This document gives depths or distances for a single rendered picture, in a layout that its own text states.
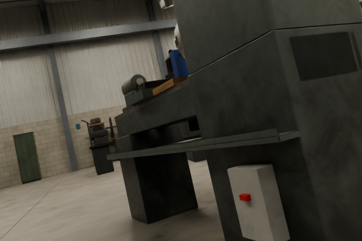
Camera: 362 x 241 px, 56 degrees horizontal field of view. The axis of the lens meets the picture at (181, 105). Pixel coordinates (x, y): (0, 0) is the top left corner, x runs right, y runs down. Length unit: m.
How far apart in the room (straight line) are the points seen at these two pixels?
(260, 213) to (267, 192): 0.08
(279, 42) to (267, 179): 0.45
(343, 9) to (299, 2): 0.22
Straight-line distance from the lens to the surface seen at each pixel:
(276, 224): 1.24
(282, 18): 1.17
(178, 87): 1.81
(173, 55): 2.10
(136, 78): 2.78
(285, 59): 1.13
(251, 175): 1.21
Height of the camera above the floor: 0.61
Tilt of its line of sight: 4 degrees up
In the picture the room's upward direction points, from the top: 13 degrees counter-clockwise
